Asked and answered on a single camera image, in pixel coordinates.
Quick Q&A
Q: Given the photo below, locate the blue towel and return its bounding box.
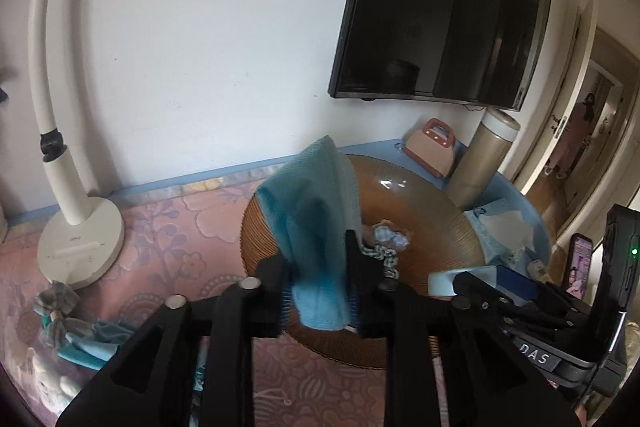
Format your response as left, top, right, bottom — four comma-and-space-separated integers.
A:
256, 135, 362, 332

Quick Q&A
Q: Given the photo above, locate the black smartphone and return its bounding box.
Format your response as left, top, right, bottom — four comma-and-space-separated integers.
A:
564, 233, 595, 300

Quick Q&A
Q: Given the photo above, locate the pink toy case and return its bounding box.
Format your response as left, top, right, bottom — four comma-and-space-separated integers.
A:
404, 118, 457, 178

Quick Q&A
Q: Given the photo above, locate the blue white hair tie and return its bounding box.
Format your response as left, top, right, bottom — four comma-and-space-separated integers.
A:
360, 219, 413, 280

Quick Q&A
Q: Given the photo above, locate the plaid fabric bow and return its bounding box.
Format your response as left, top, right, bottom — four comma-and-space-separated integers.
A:
34, 281, 81, 323

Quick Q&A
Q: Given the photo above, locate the beige thermos bottle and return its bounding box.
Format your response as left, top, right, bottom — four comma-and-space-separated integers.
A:
445, 108, 521, 210

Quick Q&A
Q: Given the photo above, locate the light blue cloth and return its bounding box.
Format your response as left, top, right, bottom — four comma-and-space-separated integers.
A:
428, 270, 469, 299

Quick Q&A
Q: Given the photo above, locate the white door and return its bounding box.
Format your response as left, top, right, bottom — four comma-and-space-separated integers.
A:
512, 0, 601, 208

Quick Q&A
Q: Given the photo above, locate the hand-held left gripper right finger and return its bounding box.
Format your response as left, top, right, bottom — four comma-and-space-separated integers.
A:
344, 230, 583, 427

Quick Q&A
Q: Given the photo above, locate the pink embossed blanket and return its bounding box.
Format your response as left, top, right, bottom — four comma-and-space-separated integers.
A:
0, 172, 451, 427

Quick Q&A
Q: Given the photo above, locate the amber ribbed glass bowl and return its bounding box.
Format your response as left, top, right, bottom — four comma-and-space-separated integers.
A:
240, 154, 488, 370

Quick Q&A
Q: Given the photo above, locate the white desk lamp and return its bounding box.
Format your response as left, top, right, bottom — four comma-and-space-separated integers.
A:
27, 0, 126, 290

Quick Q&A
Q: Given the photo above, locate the light blue tissue pack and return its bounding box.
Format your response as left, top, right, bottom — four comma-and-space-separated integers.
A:
462, 199, 538, 265

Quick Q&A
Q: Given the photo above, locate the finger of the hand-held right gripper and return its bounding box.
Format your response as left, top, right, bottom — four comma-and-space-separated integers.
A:
452, 274, 576, 338
492, 265, 568, 308

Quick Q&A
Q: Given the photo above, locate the black television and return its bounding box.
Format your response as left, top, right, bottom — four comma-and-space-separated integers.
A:
327, 0, 552, 112

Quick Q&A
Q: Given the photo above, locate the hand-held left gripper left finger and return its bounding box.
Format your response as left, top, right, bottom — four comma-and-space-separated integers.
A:
55, 256, 301, 427

